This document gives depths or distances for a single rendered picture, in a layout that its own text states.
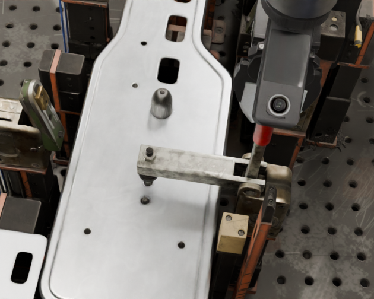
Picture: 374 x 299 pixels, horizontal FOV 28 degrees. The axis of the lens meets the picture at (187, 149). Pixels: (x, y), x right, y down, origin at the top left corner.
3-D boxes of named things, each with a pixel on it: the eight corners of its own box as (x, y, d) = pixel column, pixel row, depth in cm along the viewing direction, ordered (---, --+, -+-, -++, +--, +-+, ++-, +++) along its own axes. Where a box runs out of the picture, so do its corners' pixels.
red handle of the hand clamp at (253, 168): (243, 164, 103) (260, 98, 89) (259, 165, 103) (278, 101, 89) (241, 190, 100) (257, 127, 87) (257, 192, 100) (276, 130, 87)
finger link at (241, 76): (266, 96, 87) (287, 51, 80) (265, 108, 86) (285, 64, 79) (227, 88, 87) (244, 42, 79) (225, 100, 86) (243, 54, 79)
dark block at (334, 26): (258, 150, 146) (298, 3, 110) (293, 155, 145) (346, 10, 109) (256, 172, 143) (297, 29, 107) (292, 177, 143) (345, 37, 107)
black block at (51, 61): (50, 134, 145) (32, 38, 120) (104, 143, 145) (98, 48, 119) (40, 170, 141) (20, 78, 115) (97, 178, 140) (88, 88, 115)
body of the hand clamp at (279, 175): (220, 257, 133) (245, 159, 103) (257, 263, 133) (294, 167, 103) (216, 289, 130) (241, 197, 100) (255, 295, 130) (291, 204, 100)
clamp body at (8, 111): (12, 190, 138) (-21, 79, 108) (75, 200, 138) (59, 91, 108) (0, 235, 133) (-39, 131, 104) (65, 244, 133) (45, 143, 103)
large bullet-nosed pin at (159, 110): (152, 105, 115) (153, 80, 109) (172, 108, 115) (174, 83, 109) (149, 123, 113) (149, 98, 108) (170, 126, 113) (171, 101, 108)
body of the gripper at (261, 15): (313, 38, 86) (338, -38, 76) (310, 98, 82) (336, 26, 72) (248, 28, 86) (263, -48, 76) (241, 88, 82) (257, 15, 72)
